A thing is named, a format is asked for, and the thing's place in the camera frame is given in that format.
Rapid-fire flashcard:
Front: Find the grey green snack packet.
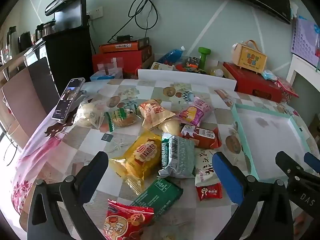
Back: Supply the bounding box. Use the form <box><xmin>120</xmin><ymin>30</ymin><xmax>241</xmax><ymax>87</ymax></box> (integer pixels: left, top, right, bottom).
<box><xmin>158</xmin><ymin>132</ymin><xmax>195</xmax><ymax>179</ymax></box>

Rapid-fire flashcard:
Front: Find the green striped cookie packet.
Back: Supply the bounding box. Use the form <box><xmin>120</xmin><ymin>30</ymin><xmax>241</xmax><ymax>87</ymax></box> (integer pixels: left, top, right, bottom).
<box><xmin>105</xmin><ymin>107</ymin><xmax>140</xmax><ymax>132</ymax></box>

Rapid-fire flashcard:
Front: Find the yellow house-shaped box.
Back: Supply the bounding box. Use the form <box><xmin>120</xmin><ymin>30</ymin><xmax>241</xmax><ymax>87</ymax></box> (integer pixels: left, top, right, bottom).
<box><xmin>232</xmin><ymin>40</ymin><xmax>266</xmax><ymax>74</ymax></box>

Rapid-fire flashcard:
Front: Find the orange snack packet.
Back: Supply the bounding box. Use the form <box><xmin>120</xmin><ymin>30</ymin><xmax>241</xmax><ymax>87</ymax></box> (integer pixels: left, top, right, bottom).
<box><xmin>138</xmin><ymin>99</ymin><xmax>176</xmax><ymax>130</ymax></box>

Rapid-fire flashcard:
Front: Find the pink cartoon cloth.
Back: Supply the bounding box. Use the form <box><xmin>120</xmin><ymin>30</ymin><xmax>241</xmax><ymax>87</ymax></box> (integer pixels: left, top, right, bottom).
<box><xmin>10</xmin><ymin>115</ymin><xmax>75</xmax><ymax>215</ymax></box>

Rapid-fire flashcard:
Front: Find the blue water bottle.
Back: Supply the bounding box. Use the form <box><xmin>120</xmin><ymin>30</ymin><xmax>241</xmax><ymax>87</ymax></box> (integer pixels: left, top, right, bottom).
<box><xmin>156</xmin><ymin>46</ymin><xmax>187</xmax><ymax>64</ymax></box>

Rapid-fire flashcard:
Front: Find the white wall socket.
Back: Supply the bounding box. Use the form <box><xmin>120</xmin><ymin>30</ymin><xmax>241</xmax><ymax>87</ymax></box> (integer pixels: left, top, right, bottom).
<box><xmin>86</xmin><ymin>7</ymin><xmax>103</xmax><ymax>20</ymax></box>

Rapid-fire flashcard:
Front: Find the brown cardboard carton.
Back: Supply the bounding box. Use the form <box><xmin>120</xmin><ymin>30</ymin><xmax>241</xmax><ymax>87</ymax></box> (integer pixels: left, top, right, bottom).
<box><xmin>309</xmin><ymin>114</ymin><xmax>320</xmax><ymax>140</ymax></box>

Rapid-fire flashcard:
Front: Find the yellow bread packet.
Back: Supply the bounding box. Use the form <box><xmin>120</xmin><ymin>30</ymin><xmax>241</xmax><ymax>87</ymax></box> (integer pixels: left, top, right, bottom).
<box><xmin>109</xmin><ymin>131</ymin><xmax>162</xmax><ymax>196</ymax></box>

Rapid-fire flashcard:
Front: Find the small red candy packet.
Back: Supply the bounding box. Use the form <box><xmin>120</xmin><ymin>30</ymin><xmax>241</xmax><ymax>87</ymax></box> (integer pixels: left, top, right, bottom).
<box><xmin>196</xmin><ymin>182</ymin><xmax>223</xmax><ymax>200</ymax></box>

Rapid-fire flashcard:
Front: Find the silver phone stand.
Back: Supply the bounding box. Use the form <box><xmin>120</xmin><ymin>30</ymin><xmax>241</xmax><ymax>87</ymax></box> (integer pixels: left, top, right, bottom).
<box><xmin>59</xmin><ymin>90</ymin><xmax>87</xmax><ymax>125</ymax></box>

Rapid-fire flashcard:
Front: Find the checkered printed tablecloth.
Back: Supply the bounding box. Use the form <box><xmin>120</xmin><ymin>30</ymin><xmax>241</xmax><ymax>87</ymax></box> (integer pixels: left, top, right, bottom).
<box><xmin>10</xmin><ymin>79</ymin><xmax>320</xmax><ymax>240</ymax></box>

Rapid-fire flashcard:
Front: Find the black looped cable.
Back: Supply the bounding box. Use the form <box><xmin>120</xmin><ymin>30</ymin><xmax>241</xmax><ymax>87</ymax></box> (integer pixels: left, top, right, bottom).
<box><xmin>129</xmin><ymin>0</ymin><xmax>158</xmax><ymax>30</ymax></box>

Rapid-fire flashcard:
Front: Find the brown chair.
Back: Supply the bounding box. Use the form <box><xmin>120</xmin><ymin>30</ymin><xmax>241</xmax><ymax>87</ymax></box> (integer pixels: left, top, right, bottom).
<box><xmin>1</xmin><ymin>67</ymin><xmax>50</xmax><ymax>135</ymax></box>

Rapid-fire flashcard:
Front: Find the large red snack packet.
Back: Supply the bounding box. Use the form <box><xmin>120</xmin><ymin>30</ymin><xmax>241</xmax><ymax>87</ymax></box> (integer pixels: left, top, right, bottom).
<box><xmin>103</xmin><ymin>199</ymin><xmax>155</xmax><ymax>240</ymax></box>

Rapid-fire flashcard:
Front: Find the black kettle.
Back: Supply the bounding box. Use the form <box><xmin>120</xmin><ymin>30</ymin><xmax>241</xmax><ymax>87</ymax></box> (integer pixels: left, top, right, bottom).
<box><xmin>18</xmin><ymin>32</ymin><xmax>32</xmax><ymax>52</ymax></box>

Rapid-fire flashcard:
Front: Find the open cardboard box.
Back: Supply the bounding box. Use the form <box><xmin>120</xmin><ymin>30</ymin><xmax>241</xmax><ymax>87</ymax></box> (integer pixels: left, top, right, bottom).
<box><xmin>137</xmin><ymin>54</ymin><xmax>233</xmax><ymax>79</ymax></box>

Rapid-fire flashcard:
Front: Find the large red gift box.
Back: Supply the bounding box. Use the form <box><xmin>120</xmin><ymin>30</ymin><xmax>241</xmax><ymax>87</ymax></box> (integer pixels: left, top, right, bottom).
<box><xmin>92</xmin><ymin>45</ymin><xmax>152</xmax><ymax>79</ymax></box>

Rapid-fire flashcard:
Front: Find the glossy side counter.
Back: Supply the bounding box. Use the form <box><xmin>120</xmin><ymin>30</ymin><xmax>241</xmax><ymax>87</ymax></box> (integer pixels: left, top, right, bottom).
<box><xmin>24</xmin><ymin>42</ymin><xmax>48</xmax><ymax>67</ymax></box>

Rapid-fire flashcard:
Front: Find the green dumbbell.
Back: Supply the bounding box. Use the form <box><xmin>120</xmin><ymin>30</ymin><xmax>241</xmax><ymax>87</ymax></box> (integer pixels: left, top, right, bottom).
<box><xmin>197</xmin><ymin>47</ymin><xmax>212</xmax><ymax>68</ymax></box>

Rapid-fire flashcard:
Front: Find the red brown snack packet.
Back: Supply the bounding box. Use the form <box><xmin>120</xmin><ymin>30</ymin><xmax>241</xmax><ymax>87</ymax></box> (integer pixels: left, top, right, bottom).
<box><xmin>179</xmin><ymin>124</ymin><xmax>222</xmax><ymax>150</ymax></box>

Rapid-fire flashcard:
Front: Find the smartphone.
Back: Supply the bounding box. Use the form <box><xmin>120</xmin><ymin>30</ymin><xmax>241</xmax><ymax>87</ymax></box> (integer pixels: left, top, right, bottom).
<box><xmin>52</xmin><ymin>78</ymin><xmax>85</xmax><ymax>120</ymax></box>

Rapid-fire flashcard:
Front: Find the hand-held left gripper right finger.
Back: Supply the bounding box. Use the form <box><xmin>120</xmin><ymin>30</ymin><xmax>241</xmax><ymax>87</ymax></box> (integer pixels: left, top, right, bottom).
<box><xmin>211</xmin><ymin>152</ymin><xmax>294</xmax><ymax>240</ymax></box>

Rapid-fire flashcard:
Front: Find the yellow white carton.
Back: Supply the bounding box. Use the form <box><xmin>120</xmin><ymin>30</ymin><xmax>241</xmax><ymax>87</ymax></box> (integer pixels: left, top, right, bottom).
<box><xmin>150</xmin><ymin>62</ymin><xmax>174</xmax><ymax>71</ymax></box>

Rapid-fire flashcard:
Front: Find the pudding cup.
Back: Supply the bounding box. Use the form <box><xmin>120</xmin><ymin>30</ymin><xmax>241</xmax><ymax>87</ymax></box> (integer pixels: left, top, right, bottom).
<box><xmin>161</xmin><ymin>119</ymin><xmax>182</xmax><ymax>137</ymax></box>

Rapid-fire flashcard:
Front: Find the glass kettle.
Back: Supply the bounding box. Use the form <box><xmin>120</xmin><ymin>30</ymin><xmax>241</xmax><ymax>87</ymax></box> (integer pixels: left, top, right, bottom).
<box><xmin>41</xmin><ymin>20</ymin><xmax>56</xmax><ymax>37</ymax></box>

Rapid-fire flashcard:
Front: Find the pink snack packet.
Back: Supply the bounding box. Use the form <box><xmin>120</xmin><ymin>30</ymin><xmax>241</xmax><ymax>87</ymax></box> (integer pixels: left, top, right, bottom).
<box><xmin>176</xmin><ymin>96</ymin><xmax>214</xmax><ymax>127</ymax></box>

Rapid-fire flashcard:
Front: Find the white tray with teal rim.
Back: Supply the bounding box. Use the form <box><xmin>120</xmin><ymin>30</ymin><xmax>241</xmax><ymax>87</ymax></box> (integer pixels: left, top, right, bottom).
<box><xmin>231</xmin><ymin>103</ymin><xmax>313</xmax><ymax>183</ymax></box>

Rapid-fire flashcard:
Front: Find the red flat box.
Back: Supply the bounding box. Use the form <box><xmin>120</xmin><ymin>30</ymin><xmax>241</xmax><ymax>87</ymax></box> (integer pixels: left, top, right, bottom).
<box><xmin>223</xmin><ymin>62</ymin><xmax>290</xmax><ymax>103</ymax></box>

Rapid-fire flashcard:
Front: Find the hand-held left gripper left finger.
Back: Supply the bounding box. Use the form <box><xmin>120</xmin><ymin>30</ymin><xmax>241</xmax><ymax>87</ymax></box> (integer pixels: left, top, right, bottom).
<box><xmin>27</xmin><ymin>151</ymin><xmax>109</xmax><ymax>240</ymax></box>

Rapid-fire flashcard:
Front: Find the clear bag with cream bun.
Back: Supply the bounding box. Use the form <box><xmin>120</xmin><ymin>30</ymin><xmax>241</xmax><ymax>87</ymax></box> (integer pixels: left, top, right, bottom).
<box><xmin>73</xmin><ymin>100</ymin><xmax>104</xmax><ymax>128</ymax></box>

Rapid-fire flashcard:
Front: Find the clear plastic box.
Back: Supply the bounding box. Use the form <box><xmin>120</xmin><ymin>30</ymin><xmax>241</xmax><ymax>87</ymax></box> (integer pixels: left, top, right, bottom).
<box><xmin>97</xmin><ymin>57</ymin><xmax>124</xmax><ymax>77</ymax></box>

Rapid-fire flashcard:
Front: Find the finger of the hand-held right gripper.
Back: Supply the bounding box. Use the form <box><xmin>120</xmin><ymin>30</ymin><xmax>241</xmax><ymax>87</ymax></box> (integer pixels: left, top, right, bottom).
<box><xmin>275</xmin><ymin>151</ymin><xmax>307</xmax><ymax>178</ymax></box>
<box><xmin>304</xmin><ymin>152</ymin><xmax>320</xmax><ymax>174</ymax></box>

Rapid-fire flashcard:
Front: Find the dark green snack packet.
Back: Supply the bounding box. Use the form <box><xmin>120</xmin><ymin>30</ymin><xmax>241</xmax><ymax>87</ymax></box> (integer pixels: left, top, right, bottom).
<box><xmin>130</xmin><ymin>177</ymin><xmax>184</xmax><ymax>222</ymax></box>

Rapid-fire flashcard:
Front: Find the purple wall calendar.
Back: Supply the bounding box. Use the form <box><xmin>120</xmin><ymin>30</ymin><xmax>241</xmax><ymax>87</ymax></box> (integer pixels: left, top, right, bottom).
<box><xmin>291</xmin><ymin>17</ymin><xmax>320</xmax><ymax>67</ymax></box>

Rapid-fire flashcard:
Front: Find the white calligraphy snack packet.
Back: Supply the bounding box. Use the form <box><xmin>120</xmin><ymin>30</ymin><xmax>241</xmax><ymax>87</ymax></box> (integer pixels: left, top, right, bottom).
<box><xmin>194</xmin><ymin>149</ymin><xmax>220</xmax><ymax>187</ymax></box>

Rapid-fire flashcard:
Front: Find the pile of colourful toys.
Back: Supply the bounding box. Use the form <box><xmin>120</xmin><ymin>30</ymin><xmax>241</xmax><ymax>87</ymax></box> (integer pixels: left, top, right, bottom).
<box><xmin>175</xmin><ymin>56</ymin><xmax>208</xmax><ymax>74</ymax></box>

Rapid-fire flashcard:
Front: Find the orange flat box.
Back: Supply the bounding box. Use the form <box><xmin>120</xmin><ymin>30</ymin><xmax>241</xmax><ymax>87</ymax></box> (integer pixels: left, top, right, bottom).
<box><xmin>99</xmin><ymin>37</ymin><xmax>150</xmax><ymax>53</ymax></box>

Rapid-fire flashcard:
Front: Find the dark chair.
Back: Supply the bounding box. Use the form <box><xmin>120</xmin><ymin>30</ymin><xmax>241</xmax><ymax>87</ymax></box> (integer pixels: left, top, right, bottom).
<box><xmin>27</xmin><ymin>57</ymin><xmax>60</xmax><ymax>105</ymax></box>

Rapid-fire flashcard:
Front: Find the red gift packet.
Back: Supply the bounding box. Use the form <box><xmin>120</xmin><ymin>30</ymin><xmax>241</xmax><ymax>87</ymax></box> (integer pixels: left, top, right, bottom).
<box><xmin>276</xmin><ymin>77</ymin><xmax>299</xmax><ymax>103</ymax></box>

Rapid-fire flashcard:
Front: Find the blue face mask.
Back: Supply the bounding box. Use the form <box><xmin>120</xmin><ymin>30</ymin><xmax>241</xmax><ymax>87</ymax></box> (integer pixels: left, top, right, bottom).
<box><xmin>261</xmin><ymin>70</ymin><xmax>278</xmax><ymax>81</ymax></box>

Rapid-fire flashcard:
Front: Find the clear tall pitcher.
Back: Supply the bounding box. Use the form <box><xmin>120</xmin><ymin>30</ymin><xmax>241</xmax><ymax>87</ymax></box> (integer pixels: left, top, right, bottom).
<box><xmin>6</xmin><ymin>26</ymin><xmax>17</xmax><ymax>55</ymax></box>

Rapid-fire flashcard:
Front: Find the white cabinet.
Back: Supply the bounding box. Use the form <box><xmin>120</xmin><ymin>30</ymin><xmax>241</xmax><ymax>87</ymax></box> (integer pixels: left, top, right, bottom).
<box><xmin>286</xmin><ymin>55</ymin><xmax>320</xmax><ymax>110</ymax></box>

